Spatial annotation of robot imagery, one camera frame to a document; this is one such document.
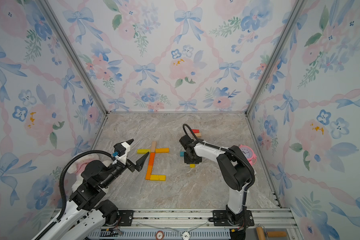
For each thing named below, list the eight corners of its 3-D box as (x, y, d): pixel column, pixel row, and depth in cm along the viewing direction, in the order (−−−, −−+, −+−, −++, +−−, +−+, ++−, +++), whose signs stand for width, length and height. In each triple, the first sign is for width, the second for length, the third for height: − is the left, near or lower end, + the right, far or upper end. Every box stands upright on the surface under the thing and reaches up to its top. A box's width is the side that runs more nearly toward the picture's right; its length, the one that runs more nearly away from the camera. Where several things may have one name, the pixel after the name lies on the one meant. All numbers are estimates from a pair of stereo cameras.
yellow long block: (150, 181, 88) (150, 179, 87) (151, 176, 90) (150, 174, 89) (166, 181, 88) (165, 180, 87) (166, 176, 90) (166, 174, 89)
